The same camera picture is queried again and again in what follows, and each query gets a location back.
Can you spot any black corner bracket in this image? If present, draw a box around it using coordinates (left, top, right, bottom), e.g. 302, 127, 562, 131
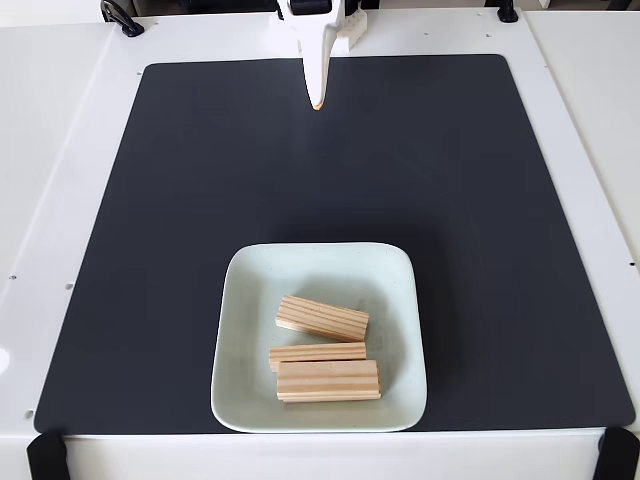
594, 427, 640, 480
25, 430, 69, 480

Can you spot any pale green square plate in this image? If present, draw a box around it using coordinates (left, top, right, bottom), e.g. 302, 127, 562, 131
209, 242, 429, 434

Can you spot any black table mat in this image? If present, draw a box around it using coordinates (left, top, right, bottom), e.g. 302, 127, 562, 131
33, 53, 635, 435

